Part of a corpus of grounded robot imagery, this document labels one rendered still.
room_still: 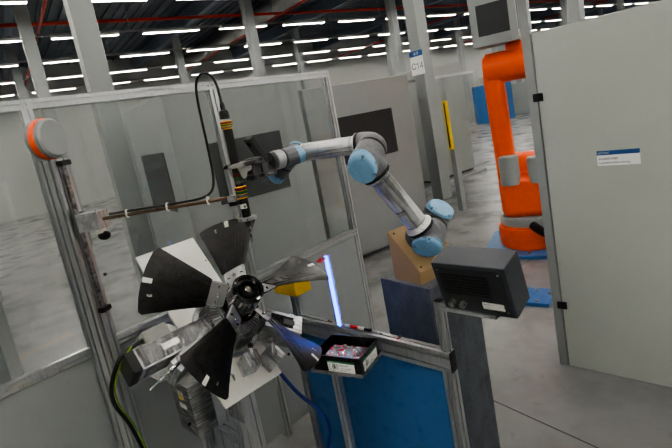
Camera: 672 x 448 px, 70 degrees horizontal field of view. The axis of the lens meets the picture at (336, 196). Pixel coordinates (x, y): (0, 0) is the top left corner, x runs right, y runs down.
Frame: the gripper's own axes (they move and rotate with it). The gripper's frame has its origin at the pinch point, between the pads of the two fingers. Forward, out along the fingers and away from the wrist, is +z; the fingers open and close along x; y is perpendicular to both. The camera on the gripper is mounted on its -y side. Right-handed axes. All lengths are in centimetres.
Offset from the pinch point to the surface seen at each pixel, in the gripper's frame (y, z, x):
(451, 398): 99, -37, -53
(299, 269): 47, -21, -2
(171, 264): 28.7, 25.3, 9.0
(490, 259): 42, -36, -77
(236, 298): 44.7, 12.4, -5.8
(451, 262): 43, -33, -65
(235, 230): 26.5, -6.3, 14.9
